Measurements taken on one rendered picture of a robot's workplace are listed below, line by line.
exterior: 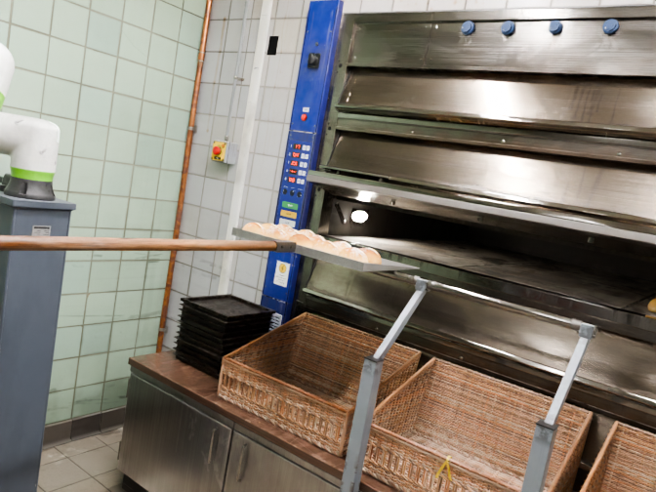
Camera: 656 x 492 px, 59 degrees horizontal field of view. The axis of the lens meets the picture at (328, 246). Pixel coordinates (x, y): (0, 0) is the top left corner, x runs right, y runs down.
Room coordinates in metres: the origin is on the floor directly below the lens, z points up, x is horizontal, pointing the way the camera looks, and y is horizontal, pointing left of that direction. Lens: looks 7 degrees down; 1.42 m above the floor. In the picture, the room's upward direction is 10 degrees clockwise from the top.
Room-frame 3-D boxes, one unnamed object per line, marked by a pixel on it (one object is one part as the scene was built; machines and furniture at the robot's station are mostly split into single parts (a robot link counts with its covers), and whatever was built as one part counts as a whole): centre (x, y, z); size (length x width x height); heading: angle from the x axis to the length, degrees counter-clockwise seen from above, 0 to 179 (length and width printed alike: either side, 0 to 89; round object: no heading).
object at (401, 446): (1.71, -0.55, 0.72); 0.56 x 0.49 x 0.28; 56
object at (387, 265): (1.97, 0.01, 1.19); 0.55 x 0.36 x 0.03; 54
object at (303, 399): (2.06, -0.05, 0.72); 0.56 x 0.49 x 0.28; 56
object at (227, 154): (2.77, 0.56, 1.46); 0.10 x 0.07 x 0.10; 55
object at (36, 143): (1.84, 0.98, 1.36); 0.16 x 0.13 x 0.19; 98
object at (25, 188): (1.87, 1.02, 1.23); 0.26 x 0.15 x 0.06; 56
